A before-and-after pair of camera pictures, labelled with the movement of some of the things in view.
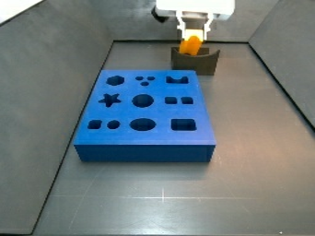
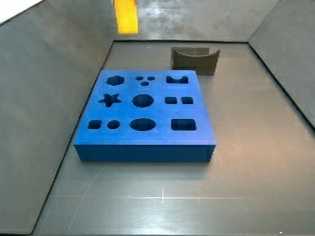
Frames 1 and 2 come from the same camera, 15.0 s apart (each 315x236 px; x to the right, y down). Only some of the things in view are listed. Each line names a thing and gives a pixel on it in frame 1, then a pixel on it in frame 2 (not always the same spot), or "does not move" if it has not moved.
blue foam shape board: x=142 y=116 does not move
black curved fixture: x=201 y=62 does not move
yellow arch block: x=193 y=40 → x=125 y=10
